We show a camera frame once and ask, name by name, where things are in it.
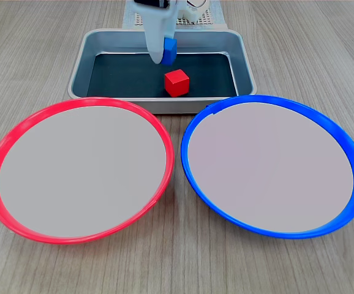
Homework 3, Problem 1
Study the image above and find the small blue cube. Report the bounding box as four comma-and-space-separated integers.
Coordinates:
160, 37, 178, 66

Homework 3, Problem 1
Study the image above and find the small red cube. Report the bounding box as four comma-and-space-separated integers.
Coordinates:
164, 69, 190, 98

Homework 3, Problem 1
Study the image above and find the steel tray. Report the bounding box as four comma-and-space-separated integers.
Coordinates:
67, 28, 257, 115

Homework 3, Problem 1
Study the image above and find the black tray mat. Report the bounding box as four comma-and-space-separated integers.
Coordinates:
86, 52, 238, 98

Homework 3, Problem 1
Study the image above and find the red-rimmed white plate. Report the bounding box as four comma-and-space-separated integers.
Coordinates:
0, 96, 175, 245

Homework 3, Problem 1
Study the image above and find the blue-rimmed white plate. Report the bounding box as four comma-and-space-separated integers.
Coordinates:
180, 94, 354, 239

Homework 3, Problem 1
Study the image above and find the pale perforated base plate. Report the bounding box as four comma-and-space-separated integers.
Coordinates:
122, 0, 227, 31

